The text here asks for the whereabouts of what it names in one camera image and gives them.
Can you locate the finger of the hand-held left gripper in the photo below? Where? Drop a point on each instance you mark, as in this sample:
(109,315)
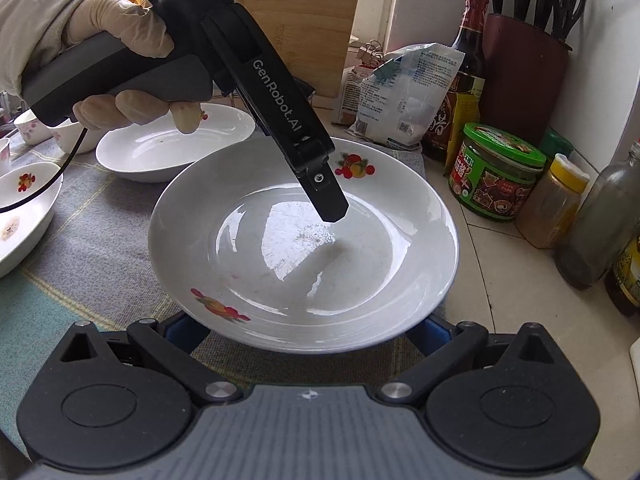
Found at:
(325,190)

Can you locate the grey checked cloth mat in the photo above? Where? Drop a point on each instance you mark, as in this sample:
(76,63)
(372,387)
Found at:
(100,240)

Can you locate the small green capped jar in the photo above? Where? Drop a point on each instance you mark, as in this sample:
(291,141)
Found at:
(557,142)

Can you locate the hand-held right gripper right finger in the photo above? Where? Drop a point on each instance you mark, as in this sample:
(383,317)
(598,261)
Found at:
(430,337)

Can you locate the bamboo cutting board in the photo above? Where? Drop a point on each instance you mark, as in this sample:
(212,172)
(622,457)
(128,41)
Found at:
(310,25)

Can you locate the dark red knife block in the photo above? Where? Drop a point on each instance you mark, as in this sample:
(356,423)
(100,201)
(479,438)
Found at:
(525,85)

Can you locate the metal binder clip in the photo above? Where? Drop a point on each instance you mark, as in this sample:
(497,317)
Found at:
(371,54)

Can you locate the green lidded sauce jar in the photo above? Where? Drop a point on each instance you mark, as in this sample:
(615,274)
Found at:
(492,175)

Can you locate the white fruit print plate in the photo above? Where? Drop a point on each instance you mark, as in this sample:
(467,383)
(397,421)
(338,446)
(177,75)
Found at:
(150,152)
(260,270)
(25,220)

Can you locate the black scissors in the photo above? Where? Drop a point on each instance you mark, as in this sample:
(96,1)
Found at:
(567,15)

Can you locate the dark soy sauce bottle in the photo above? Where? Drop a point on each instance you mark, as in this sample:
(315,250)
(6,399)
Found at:
(467,55)

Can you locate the white blue print bag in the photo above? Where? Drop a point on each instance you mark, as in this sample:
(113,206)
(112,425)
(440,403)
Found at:
(405,95)

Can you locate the clear glass bottle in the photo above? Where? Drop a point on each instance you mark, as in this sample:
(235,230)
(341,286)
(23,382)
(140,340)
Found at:
(597,230)

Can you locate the yellow label oil bottle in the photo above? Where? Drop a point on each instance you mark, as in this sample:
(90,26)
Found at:
(627,275)

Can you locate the yellow lidded spice jar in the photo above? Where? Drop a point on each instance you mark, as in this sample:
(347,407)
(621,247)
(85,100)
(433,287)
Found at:
(550,205)

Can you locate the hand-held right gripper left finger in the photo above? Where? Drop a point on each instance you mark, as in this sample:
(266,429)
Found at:
(177,337)

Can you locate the white floral bowl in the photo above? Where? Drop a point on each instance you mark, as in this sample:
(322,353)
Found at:
(32,127)
(67,141)

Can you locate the teal bag clip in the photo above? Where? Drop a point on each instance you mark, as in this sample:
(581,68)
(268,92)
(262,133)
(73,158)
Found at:
(386,71)

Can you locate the white red print bag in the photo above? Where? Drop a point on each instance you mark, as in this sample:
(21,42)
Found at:
(352,95)

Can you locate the person's left hand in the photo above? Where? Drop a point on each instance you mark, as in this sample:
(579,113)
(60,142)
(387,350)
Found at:
(125,22)

